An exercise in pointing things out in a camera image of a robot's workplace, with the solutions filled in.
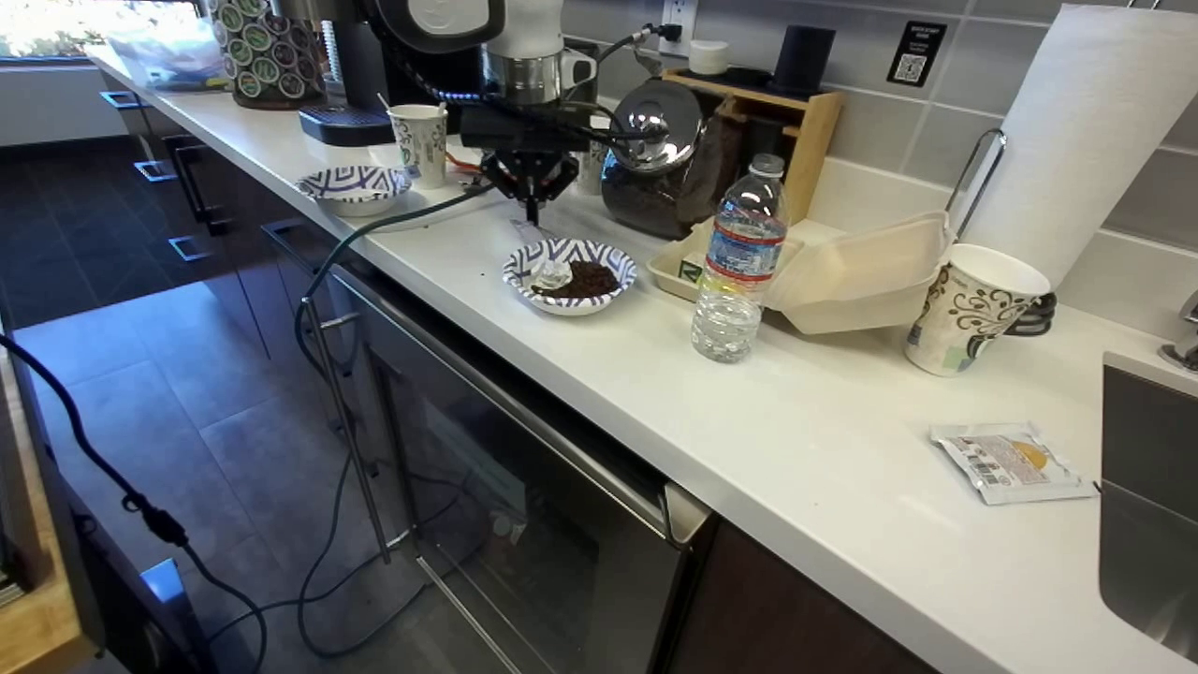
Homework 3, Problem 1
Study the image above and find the stainless steel sink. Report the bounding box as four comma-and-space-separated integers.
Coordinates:
1097, 366, 1198, 662

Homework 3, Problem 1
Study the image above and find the empty patterned paper plate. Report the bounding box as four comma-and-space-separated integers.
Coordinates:
300, 165, 413, 221

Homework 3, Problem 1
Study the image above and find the dark brown brownie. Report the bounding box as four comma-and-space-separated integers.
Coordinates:
533, 262, 617, 300

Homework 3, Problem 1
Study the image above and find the clear plastic water bottle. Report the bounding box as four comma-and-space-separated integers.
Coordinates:
693, 155, 785, 362

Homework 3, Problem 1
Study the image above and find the black appliance base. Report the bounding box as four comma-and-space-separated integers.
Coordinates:
300, 104, 392, 146

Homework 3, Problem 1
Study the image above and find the clear snack packet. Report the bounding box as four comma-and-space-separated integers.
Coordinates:
928, 425, 1097, 505

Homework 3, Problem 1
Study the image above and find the coffee pod carousel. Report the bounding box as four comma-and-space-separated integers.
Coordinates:
214, 0, 324, 108

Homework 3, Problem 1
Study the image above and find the patterned paper plate with brownie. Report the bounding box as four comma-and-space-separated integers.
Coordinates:
507, 240, 642, 315

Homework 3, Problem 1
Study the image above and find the robot arm with silver wrist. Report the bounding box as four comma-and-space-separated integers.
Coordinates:
362, 0, 598, 221

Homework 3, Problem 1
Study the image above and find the white paper towel roll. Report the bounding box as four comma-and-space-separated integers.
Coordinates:
962, 3, 1198, 286

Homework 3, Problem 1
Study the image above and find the black coffee jug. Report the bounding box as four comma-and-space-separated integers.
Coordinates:
602, 83, 734, 240

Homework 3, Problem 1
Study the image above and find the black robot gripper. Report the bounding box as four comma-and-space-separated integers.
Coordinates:
460, 103, 587, 221

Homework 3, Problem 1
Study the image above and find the patterned paper cup stack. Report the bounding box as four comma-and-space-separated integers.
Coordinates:
906, 244, 1051, 376

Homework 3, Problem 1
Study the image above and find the wooden rack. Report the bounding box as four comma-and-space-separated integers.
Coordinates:
664, 73, 841, 226

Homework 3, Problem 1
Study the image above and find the paper cup near left plate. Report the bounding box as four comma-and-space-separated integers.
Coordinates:
388, 104, 448, 186

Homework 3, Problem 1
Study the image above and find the black power cable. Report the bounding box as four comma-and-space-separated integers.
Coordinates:
0, 23, 664, 662

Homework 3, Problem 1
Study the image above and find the beige takeout clamshell container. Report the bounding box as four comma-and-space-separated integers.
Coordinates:
650, 215, 946, 339

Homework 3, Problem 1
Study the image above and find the dishwasher with steel handle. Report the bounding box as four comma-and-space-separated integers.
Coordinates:
329, 262, 709, 674

